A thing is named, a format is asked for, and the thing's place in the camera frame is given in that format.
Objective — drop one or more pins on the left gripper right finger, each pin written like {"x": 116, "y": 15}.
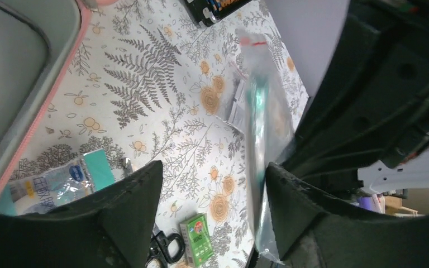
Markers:
{"x": 315, "y": 229}

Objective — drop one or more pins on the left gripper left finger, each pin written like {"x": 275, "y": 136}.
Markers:
{"x": 110, "y": 228}

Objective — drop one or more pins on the bandage packet with teal card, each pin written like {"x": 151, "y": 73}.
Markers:
{"x": 78, "y": 178}

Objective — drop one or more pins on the teal item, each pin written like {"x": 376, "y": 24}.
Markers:
{"x": 268, "y": 134}

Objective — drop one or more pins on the white sachets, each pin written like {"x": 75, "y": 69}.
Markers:
{"x": 231, "y": 109}

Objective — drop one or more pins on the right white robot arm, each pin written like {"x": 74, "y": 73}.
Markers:
{"x": 367, "y": 126}

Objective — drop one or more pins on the pink medicine kit case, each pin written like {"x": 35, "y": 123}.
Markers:
{"x": 38, "y": 40}

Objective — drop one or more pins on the small green box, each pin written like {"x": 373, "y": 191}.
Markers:
{"x": 195, "y": 233}

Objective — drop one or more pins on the floral table mat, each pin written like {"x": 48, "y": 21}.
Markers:
{"x": 145, "y": 83}

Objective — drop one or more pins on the black poker chip case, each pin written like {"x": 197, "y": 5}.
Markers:
{"x": 206, "y": 13}

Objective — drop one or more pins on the black handled scissors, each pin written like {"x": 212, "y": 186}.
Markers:
{"x": 164, "y": 249}

